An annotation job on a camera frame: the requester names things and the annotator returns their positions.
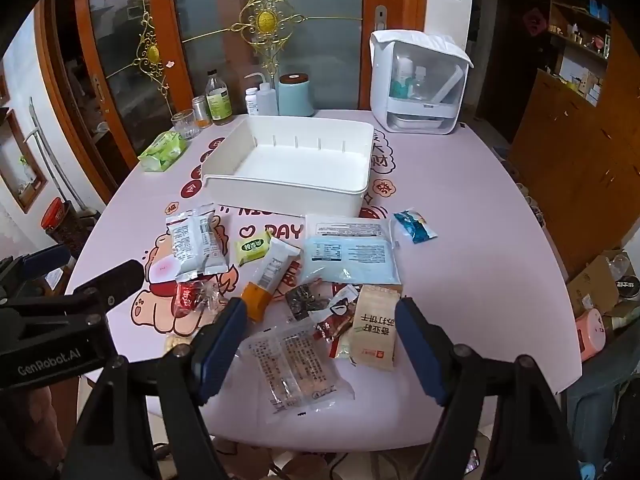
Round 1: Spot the small blue candy packet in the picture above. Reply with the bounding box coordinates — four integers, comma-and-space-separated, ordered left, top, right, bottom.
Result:
394, 209, 437, 244

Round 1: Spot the red lid floor container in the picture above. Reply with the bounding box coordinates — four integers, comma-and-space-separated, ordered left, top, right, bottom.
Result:
40, 197, 89, 259

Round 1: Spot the pink piggy bank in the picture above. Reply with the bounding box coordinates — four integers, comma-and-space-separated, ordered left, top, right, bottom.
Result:
576, 308, 606, 362

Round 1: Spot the wooden cabinet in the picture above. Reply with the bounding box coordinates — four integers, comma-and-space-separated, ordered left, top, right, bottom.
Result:
509, 21, 639, 276

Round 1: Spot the green wet wipes pack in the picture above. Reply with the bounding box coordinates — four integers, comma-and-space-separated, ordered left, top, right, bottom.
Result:
138, 130, 188, 172

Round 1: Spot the brown white chocolate packet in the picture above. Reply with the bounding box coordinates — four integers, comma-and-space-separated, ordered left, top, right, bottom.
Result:
309, 285, 359, 342

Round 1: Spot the small white pill bottle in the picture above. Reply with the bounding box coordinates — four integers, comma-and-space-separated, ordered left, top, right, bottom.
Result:
244, 87, 259, 116

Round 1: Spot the clear drinking glass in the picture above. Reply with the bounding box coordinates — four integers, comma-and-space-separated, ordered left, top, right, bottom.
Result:
171, 108, 202, 141

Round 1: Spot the white squeeze wash bottle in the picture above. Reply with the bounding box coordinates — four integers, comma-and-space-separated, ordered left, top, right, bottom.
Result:
245, 73, 279, 116

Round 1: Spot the teal canister brown lid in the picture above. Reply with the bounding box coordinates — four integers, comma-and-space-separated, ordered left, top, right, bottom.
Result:
278, 73, 314, 117

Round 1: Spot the white plastic storage bin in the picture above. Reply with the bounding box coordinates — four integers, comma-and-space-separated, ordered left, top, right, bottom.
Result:
201, 115, 374, 217

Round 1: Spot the small green snack packet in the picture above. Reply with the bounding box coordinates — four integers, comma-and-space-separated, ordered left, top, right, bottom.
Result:
234, 231, 271, 266

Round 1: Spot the clear cake snack packet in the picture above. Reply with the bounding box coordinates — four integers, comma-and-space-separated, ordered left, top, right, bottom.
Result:
240, 318, 355, 424

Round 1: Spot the red clear candy packet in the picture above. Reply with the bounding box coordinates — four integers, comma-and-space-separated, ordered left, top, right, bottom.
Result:
171, 278, 227, 318

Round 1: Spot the dark dried fruit packet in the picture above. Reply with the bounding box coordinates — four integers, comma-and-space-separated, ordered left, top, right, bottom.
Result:
284, 281, 330, 321

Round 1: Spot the cardboard box on floor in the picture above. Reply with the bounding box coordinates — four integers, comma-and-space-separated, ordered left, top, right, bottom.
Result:
567, 249, 639, 318

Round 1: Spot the glass bottle green label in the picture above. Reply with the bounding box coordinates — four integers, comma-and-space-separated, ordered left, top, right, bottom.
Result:
205, 70, 232, 125

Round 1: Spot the silver grey snack packet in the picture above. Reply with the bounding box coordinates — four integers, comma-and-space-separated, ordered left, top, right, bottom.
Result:
166, 204, 229, 283

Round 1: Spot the beige noodle cake packet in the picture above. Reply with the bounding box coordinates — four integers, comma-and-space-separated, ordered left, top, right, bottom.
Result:
164, 334, 193, 353

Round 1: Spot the white orange snack bar packet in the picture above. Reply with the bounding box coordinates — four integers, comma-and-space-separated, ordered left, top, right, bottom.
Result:
241, 237, 300, 323

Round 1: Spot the small silver tin can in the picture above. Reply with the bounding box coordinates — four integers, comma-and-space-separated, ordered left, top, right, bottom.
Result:
192, 96, 213, 128

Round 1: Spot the light blue snack bag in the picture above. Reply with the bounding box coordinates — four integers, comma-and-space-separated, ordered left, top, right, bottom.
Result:
299, 236, 401, 285

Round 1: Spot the white dispenser box appliance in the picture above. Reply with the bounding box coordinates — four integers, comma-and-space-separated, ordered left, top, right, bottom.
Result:
370, 29, 473, 136

